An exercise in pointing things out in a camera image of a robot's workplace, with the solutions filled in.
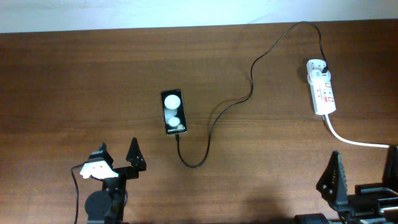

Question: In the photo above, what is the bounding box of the black Samsung flip phone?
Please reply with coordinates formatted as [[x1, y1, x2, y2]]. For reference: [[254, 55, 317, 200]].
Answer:
[[160, 89, 188, 135]]

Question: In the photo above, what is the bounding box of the white power strip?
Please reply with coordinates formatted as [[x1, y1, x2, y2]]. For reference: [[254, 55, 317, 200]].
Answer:
[[307, 70, 336, 115]]

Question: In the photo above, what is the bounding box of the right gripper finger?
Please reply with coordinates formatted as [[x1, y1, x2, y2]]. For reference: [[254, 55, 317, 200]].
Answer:
[[316, 151, 348, 206], [382, 146, 397, 192]]

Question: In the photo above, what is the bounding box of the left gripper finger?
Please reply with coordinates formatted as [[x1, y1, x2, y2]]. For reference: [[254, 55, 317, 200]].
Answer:
[[88, 142, 114, 168], [126, 137, 147, 172]]

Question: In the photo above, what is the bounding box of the white power strip cord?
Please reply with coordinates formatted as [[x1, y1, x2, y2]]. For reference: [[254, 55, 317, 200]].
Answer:
[[322, 114, 391, 149]]

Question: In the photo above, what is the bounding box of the white USB charger adapter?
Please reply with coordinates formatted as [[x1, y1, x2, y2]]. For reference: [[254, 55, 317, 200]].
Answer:
[[307, 59, 331, 85]]

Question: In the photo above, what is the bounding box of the black USB charging cable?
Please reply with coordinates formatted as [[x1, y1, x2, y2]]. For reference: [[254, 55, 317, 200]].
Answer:
[[174, 21, 330, 169]]

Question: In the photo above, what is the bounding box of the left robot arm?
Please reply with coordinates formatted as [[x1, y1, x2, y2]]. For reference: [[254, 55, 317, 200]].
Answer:
[[80, 138, 146, 224]]

